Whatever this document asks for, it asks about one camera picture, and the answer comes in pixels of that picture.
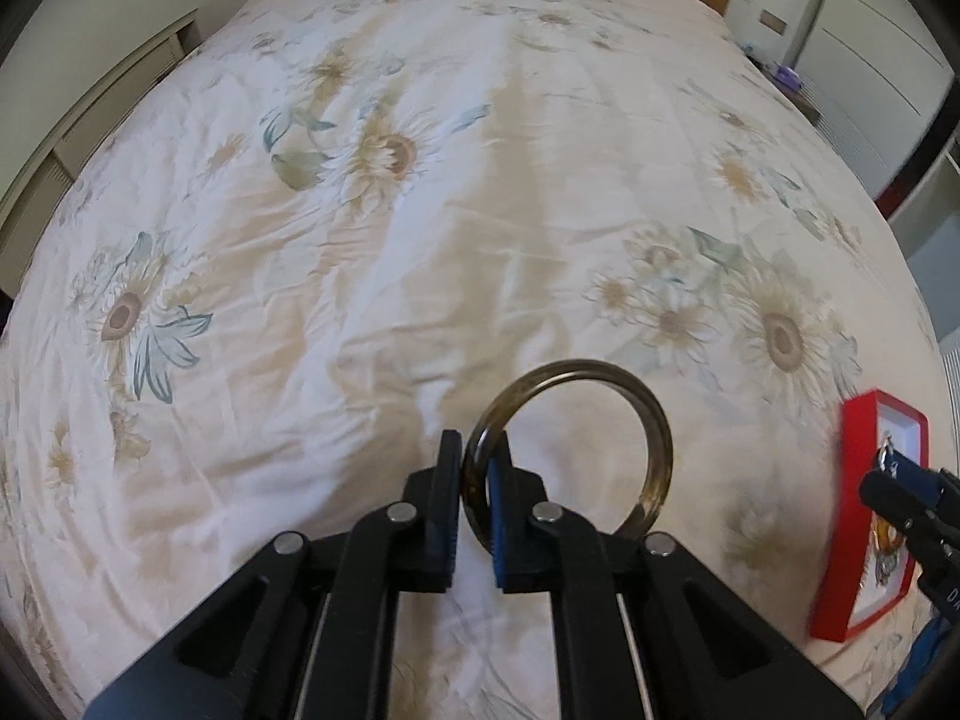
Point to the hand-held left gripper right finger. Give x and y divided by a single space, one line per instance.
499 532

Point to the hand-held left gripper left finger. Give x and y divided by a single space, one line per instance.
446 532

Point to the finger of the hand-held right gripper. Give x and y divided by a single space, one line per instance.
896 502
919 478

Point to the amber bangle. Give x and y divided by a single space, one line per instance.
892 538

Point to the silver rhinestone brooch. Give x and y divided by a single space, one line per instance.
887 456

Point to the red box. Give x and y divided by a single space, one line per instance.
847 540

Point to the floral cream bed sheet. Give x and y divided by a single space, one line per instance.
375 277

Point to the wooden nightstand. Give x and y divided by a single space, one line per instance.
804 103

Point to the purple box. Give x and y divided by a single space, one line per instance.
788 76

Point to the white wardrobe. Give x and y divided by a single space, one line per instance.
877 37

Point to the white low slatted cabinet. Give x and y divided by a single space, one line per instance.
90 120

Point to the wall switch plate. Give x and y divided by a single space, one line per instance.
773 20

